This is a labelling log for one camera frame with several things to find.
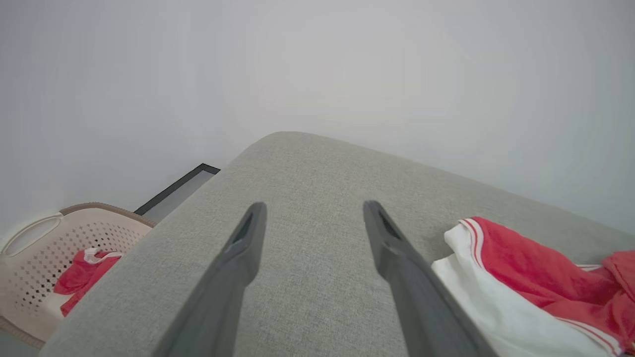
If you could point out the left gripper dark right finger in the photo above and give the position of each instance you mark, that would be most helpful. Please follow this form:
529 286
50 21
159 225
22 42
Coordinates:
421 307

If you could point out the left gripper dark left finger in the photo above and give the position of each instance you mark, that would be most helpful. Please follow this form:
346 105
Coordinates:
223 292

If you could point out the red basketball jersey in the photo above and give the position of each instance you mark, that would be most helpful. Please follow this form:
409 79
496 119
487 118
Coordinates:
536 277

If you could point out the grey fabric sofa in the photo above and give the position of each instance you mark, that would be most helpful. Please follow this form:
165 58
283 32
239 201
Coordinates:
317 248

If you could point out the black baseboard strip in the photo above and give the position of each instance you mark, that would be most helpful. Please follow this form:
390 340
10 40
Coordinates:
173 188

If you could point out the red garment with white trim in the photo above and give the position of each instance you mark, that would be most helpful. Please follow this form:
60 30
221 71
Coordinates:
82 280

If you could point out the beige plastic laundry basket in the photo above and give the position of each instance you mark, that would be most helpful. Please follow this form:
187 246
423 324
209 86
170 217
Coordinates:
34 267

